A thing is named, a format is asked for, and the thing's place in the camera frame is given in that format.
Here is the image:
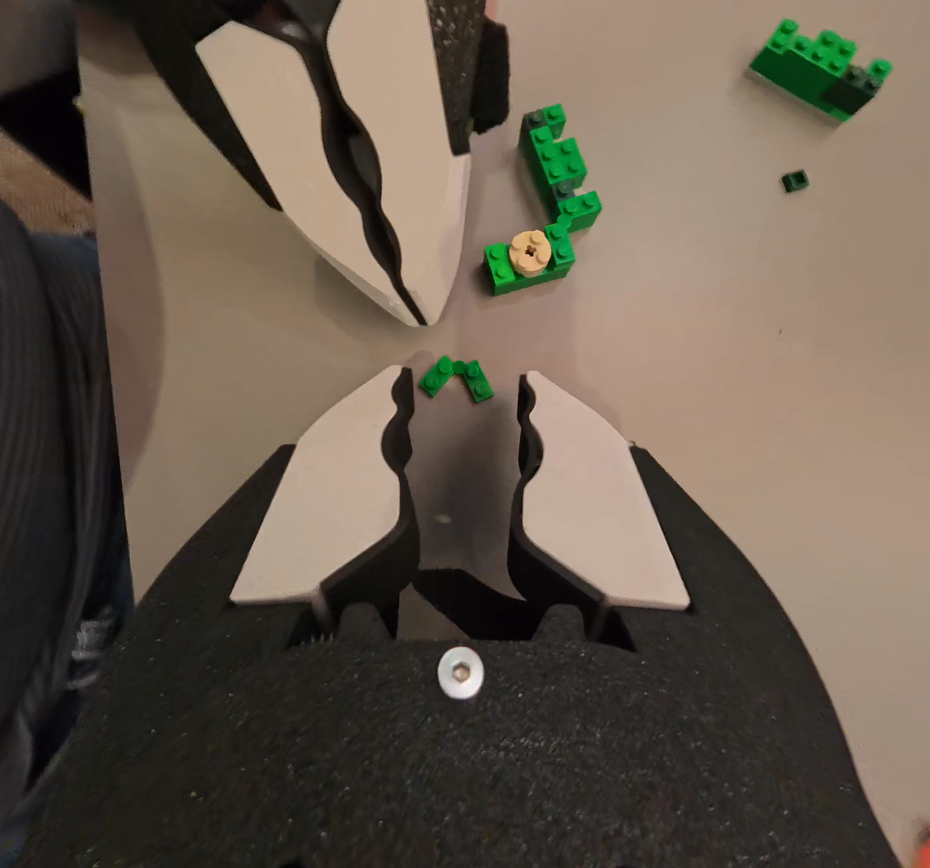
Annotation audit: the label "green brick build tan stud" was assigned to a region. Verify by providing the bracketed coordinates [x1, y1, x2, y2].
[482, 103, 604, 298]

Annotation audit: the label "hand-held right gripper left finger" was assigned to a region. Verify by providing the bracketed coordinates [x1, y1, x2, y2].
[230, 365, 422, 638]

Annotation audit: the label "grey desk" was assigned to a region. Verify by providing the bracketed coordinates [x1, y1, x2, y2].
[76, 0, 930, 851]

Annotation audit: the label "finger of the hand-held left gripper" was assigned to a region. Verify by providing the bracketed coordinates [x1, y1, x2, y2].
[320, 0, 475, 326]
[195, 20, 430, 329]

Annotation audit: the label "small green hinged plates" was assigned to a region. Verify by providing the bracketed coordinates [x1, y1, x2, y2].
[418, 354, 496, 404]

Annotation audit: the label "green stepped brick wall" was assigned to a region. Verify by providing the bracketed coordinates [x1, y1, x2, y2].
[747, 18, 895, 131]

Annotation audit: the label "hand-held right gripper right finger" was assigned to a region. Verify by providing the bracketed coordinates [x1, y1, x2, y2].
[507, 370, 693, 638]

